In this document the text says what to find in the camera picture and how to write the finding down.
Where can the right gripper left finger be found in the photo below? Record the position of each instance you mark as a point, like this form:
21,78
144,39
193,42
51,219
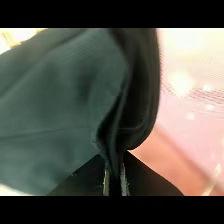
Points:
89,183

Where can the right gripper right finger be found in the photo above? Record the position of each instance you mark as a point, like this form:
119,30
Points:
146,181

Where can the dark green shirt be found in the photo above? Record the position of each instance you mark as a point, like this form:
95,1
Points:
66,110

